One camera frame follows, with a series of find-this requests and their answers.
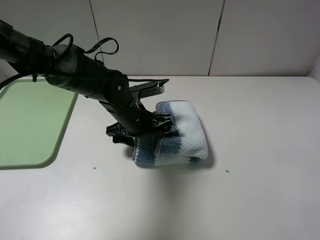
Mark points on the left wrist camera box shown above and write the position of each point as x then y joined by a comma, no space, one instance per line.
148,88

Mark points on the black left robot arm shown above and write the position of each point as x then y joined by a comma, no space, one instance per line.
69,67

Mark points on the green plastic tray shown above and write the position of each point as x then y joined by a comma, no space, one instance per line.
33,120

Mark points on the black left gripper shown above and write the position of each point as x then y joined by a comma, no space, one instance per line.
133,121

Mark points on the blue white striped towel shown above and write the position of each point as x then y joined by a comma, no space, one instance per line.
186,142

